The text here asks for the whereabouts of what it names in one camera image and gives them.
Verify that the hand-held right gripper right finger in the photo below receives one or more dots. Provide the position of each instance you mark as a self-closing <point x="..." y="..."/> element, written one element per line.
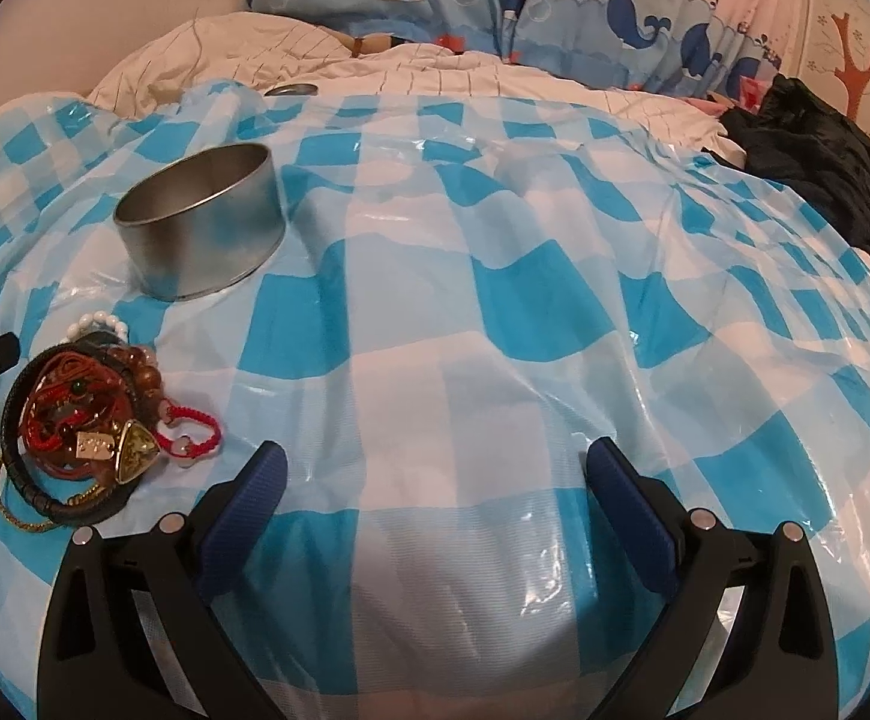
<point x="630" y="517"/>

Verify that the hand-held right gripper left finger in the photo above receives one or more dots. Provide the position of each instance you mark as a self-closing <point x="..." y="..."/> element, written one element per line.
<point x="244" y="517"/>

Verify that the round metal tin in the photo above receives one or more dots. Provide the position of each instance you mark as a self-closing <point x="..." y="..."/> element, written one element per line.
<point x="210" y="240"/>

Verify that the amber triangle pendant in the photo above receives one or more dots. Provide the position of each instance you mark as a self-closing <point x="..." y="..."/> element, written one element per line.
<point x="139" y="457"/>

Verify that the amber square pendant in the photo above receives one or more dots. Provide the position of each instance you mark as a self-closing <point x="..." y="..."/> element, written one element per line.
<point x="94" y="445"/>

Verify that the blue white checkered plastic sheet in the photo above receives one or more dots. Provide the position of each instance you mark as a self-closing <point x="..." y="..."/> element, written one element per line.
<point x="480" y="315"/>

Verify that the round metal tin lid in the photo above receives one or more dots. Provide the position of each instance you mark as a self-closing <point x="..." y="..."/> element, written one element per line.
<point x="292" y="90"/>

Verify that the dark clothing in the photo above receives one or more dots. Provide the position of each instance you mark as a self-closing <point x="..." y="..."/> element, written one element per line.
<point x="802" y="150"/>

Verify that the pink cloth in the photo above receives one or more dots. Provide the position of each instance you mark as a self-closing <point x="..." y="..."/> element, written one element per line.
<point x="750" y="90"/>

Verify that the tan object with black bands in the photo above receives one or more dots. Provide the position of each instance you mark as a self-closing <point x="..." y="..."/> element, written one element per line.
<point x="375" y="43"/>

